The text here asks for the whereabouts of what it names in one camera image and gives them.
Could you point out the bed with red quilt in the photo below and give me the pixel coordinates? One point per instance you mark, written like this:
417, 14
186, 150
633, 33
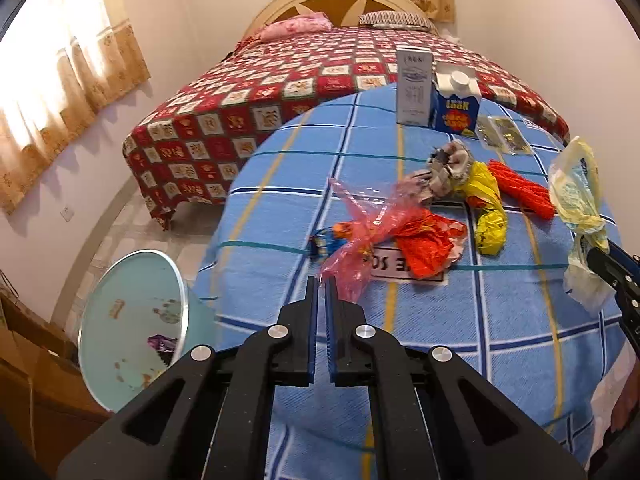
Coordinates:
240, 105

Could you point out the pale yellow plastic bag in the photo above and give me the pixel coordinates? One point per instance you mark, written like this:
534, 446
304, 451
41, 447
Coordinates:
575, 190

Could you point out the light blue plastic bin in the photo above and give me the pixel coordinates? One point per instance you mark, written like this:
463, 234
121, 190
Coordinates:
130, 320

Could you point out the purple foil wrapper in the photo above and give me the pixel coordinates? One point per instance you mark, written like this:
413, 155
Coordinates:
162, 344

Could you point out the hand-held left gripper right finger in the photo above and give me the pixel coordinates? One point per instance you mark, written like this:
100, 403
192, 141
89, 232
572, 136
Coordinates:
330, 335

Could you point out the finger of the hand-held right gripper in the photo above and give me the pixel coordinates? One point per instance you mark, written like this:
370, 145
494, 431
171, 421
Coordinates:
607, 267
625, 259

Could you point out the white wall socket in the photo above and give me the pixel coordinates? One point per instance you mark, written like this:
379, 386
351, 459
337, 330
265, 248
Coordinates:
67, 213

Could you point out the clear gold-printed packet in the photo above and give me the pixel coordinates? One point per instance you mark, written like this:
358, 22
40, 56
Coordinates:
515, 135
486, 132

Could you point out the blue milk carton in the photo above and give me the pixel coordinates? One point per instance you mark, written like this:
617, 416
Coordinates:
456, 110

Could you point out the white printed paper label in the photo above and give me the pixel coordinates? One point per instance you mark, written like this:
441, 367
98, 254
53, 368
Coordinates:
400, 266

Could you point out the white tall carton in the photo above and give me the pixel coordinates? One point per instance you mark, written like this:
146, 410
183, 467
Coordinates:
414, 90

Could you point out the grey patterned cloth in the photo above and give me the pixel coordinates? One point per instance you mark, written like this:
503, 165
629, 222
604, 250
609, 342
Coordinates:
450, 162

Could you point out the wooden cabinet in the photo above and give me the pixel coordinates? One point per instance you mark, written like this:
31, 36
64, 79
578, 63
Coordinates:
35, 370

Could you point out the pink pillow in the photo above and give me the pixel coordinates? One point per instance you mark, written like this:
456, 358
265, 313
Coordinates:
295, 27

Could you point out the person's right hand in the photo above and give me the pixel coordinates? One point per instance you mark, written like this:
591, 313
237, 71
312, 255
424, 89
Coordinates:
627, 405

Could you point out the striped pillow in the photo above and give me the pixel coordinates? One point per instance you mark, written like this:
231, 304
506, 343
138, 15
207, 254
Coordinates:
395, 20

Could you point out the blue candy wrapper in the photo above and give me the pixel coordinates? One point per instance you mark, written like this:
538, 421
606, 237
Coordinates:
324, 242

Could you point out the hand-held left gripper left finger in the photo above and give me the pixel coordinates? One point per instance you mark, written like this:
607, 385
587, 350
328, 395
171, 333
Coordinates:
312, 335

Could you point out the pink plastic bag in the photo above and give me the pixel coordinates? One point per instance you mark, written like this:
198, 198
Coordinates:
360, 255

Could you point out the red orange foil wrapper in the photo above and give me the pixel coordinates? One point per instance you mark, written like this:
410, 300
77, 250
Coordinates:
425, 245

